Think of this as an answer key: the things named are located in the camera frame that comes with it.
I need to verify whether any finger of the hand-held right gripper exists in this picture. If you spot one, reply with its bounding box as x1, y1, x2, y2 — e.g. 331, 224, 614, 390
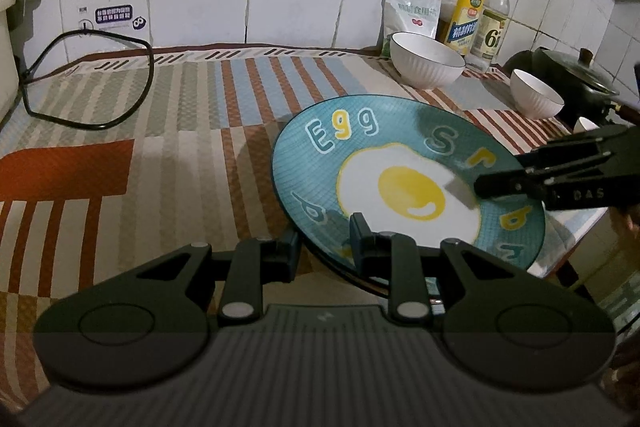
515, 125, 626, 168
472, 167, 557, 202

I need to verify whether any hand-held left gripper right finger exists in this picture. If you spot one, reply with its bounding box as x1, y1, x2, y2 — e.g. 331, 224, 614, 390
350, 213, 506, 324

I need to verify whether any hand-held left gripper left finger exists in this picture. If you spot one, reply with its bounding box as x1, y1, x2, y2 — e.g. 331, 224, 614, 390
132, 227, 301, 325

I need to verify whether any white ribbed bowl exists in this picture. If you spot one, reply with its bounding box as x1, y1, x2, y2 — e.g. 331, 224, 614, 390
574, 116, 602, 136
510, 69, 565, 120
389, 32, 467, 90

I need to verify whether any blue fried egg plate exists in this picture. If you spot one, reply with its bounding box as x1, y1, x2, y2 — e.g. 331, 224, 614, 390
270, 94, 547, 275

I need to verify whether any black cooking pot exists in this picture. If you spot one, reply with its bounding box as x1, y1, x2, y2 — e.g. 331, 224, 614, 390
505, 48, 640, 120

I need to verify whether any glass pot lid wooden knob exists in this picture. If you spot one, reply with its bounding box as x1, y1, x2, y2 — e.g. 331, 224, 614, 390
541, 48, 622, 96

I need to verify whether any clear vinegar bottle yellow cap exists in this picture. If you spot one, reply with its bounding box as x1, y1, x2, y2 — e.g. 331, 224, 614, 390
470, 0, 515, 74

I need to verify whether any striped tablecloth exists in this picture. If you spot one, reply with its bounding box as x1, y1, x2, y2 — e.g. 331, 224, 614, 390
0, 44, 613, 410

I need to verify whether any white salt bag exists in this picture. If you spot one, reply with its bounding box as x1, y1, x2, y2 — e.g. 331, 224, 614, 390
382, 0, 443, 42

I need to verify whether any black power cord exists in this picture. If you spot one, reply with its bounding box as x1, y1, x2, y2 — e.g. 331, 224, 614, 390
17, 29, 154, 131

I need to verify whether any small blue wall sticker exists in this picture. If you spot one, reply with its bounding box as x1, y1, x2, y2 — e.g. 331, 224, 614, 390
93, 4, 147, 30

